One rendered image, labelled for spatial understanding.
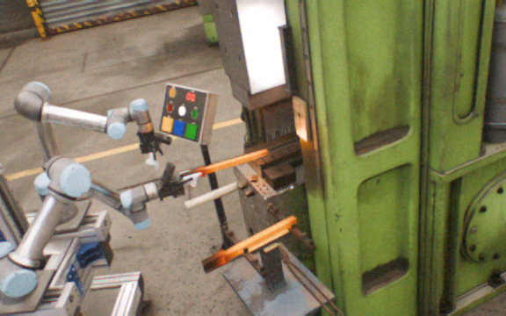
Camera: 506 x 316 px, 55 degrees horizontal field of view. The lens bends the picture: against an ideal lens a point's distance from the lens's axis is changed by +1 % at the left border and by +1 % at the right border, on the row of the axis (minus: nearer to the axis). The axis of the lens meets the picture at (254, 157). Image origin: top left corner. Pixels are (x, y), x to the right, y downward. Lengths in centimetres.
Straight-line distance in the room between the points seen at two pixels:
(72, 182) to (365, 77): 116
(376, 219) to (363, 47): 81
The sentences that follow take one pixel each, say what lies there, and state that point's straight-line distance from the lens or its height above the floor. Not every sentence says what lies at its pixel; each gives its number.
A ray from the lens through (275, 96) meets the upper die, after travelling 212.
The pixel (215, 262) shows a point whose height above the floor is 97.
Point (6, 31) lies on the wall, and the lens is 1035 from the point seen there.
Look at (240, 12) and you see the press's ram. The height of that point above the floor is 170.
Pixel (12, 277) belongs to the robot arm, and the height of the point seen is 103.
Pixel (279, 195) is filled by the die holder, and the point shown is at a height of 90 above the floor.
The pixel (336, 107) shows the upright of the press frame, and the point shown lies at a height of 137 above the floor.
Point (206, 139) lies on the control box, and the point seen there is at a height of 97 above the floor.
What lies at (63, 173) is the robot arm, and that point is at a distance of 193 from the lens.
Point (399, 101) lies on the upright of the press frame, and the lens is 204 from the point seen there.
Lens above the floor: 216
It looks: 31 degrees down
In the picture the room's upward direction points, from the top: 10 degrees counter-clockwise
